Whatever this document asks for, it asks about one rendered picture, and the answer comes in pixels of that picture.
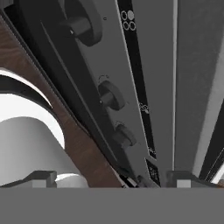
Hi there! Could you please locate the grey stove with black trim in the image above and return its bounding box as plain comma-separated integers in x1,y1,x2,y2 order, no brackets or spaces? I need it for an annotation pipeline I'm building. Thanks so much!
0,0,176,188

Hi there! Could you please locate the white and black round object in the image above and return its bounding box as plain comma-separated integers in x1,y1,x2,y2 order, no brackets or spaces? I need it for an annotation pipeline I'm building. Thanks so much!
0,67,89,188

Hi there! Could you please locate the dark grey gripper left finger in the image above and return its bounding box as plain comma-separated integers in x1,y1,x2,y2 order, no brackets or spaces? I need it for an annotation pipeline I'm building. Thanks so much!
0,170,58,188

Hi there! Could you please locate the dark grey stove knob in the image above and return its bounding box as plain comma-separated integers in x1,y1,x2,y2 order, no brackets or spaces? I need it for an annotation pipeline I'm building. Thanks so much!
112,122,137,149
97,80,127,112
59,0,104,48

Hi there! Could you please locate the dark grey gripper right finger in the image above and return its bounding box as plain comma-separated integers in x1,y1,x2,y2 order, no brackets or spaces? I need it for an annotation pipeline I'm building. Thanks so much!
165,171,224,188

